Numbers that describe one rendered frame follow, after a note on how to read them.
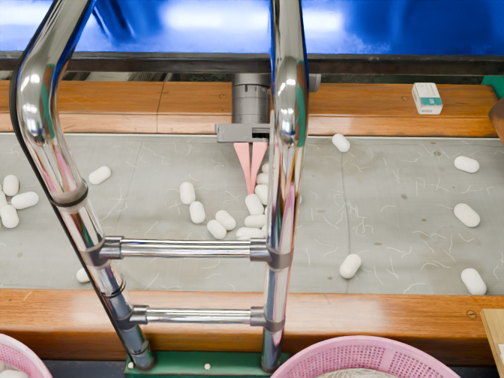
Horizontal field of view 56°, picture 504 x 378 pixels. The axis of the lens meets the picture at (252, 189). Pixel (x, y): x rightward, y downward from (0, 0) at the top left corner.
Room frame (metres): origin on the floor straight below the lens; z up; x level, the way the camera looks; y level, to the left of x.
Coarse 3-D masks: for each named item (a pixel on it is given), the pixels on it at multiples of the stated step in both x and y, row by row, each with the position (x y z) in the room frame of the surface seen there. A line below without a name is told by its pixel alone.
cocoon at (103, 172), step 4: (100, 168) 0.49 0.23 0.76; (104, 168) 0.49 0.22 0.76; (108, 168) 0.49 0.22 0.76; (92, 172) 0.48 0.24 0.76; (96, 172) 0.48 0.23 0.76; (100, 172) 0.48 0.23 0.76; (104, 172) 0.48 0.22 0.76; (108, 172) 0.49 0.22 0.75; (92, 176) 0.47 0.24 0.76; (96, 176) 0.47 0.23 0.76; (100, 176) 0.48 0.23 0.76; (104, 176) 0.48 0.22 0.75; (108, 176) 0.48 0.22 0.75; (92, 180) 0.47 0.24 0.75; (96, 180) 0.47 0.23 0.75; (100, 180) 0.47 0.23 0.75
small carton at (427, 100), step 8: (416, 88) 0.65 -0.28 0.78; (424, 88) 0.65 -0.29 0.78; (432, 88) 0.65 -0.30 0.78; (416, 96) 0.64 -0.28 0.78; (424, 96) 0.63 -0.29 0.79; (432, 96) 0.63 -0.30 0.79; (416, 104) 0.63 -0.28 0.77; (424, 104) 0.61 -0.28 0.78; (432, 104) 0.61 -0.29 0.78; (440, 104) 0.61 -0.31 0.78; (424, 112) 0.61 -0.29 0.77; (432, 112) 0.61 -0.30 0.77
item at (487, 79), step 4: (484, 76) 0.73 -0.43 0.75; (488, 76) 0.72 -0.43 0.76; (492, 76) 0.71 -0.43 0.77; (496, 76) 0.70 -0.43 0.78; (500, 76) 0.69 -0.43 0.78; (484, 80) 0.73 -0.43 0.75; (488, 80) 0.71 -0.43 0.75; (492, 80) 0.70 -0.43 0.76; (496, 80) 0.69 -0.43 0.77; (500, 80) 0.68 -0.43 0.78; (484, 84) 0.72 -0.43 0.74; (488, 84) 0.71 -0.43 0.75; (492, 84) 0.70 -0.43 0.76; (496, 84) 0.68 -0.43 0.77; (500, 84) 0.67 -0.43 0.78; (496, 88) 0.68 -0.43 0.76; (500, 88) 0.67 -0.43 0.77; (496, 92) 0.67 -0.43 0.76; (500, 92) 0.66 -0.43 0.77; (500, 96) 0.66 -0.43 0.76
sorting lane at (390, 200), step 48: (0, 144) 0.56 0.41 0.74; (96, 144) 0.56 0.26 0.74; (144, 144) 0.56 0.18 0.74; (192, 144) 0.56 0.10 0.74; (384, 144) 0.56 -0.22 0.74; (432, 144) 0.56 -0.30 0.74; (480, 144) 0.56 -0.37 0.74; (96, 192) 0.46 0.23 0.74; (144, 192) 0.46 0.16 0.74; (240, 192) 0.46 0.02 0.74; (336, 192) 0.46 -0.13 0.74; (384, 192) 0.46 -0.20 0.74; (432, 192) 0.46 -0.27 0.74; (480, 192) 0.46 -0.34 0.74; (0, 240) 0.37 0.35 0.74; (48, 240) 0.37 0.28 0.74; (336, 240) 0.37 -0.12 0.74; (384, 240) 0.37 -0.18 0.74; (432, 240) 0.37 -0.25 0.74; (480, 240) 0.37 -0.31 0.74; (48, 288) 0.30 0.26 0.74; (144, 288) 0.30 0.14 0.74; (192, 288) 0.30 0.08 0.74; (240, 288) 0.30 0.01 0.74; (336, 288) 0.30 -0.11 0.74; (384, 288) 0.30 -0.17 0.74; (432, 288) 0.30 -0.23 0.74
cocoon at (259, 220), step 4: (248, 216) 0.40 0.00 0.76; (252, 216) 0.40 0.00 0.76; (256, 216) 0.40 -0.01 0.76; (260, 216) 0.40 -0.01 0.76; (264, 216) 0.40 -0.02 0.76; (244, 220) 0.40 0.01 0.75; (248, 220) 0.39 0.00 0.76; (252, 220) 0.39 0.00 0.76; (256, 220) 0.39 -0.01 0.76; (260, 220) 0.39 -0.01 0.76; (264, 220) 0.39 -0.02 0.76; (248, 224) 0.39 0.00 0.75; (252, 224) 0.39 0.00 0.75; (256, 224) 0.39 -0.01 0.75; (260, 224) 0.39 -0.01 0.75; (264, 224) 0.39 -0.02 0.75
